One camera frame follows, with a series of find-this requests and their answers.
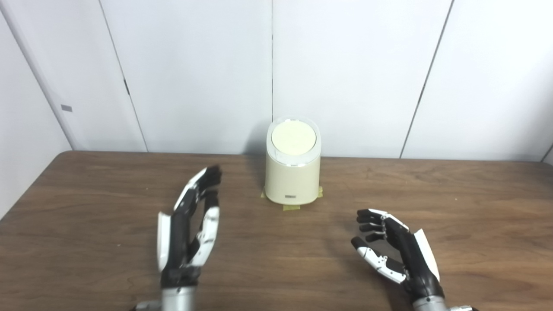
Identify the cream round bin lid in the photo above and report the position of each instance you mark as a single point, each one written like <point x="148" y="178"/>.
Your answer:
<point x="293" y="138"/>

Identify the cream-colored round bin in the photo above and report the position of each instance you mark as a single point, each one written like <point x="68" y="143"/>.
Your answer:
<point x="293" y="181"/>

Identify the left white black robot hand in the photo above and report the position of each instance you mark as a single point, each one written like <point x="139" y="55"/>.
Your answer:
<point x="177" y="242"/>

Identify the small gray wall label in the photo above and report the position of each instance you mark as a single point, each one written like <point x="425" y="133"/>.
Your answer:
<point x="66" y="108"/>

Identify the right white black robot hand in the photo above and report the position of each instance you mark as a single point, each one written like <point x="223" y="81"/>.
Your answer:
<point x="417" y="263"/>

